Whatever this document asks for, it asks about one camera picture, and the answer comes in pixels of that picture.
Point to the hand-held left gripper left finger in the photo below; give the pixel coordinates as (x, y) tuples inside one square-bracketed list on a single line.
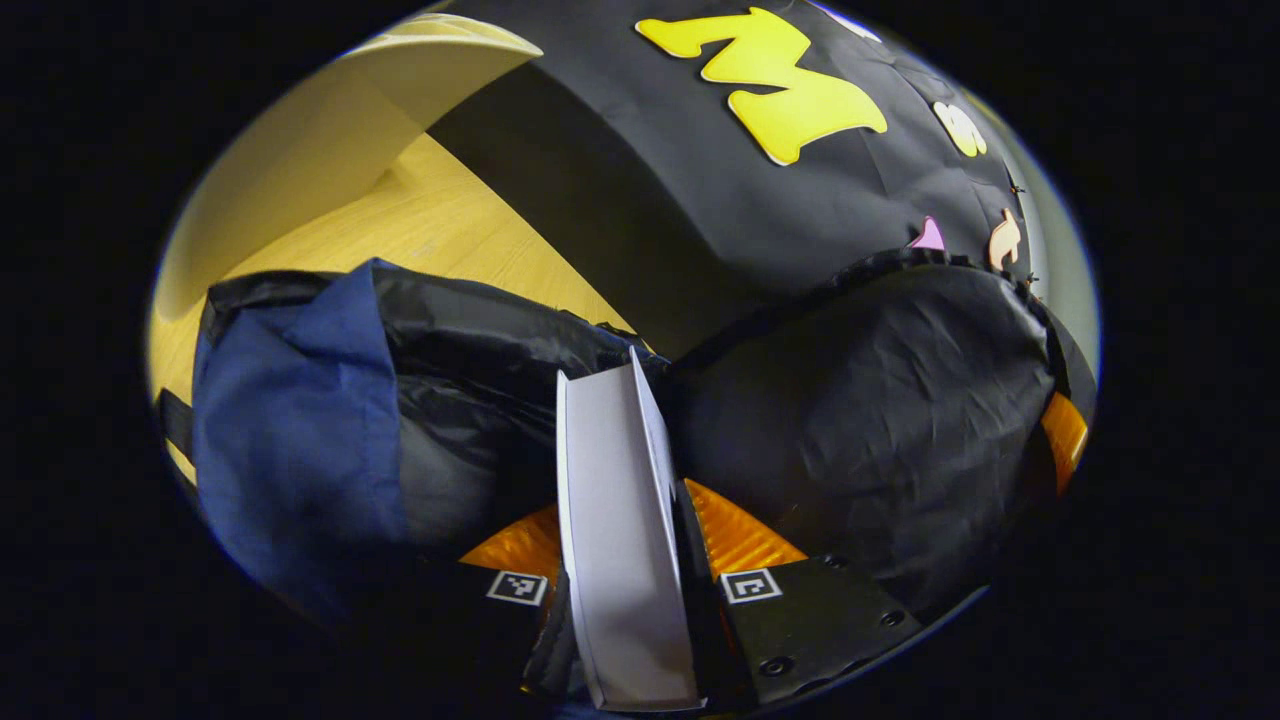
[(525, 545)]

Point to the white plastic bookshelf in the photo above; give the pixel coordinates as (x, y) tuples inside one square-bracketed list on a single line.
[(300, 150)]

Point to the black backdrop cloth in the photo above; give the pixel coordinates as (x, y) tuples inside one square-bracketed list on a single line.
[(650, 170)]

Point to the blue schoolbag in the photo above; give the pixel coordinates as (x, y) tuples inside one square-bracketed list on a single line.
[(300, 430)]

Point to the white cover book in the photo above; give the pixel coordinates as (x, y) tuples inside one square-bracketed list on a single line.
[(620, 520)]

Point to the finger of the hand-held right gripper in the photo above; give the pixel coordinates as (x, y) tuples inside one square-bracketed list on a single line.
[(1065, 440)]

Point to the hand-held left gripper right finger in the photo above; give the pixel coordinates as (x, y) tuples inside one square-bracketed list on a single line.
[(800, 620)]

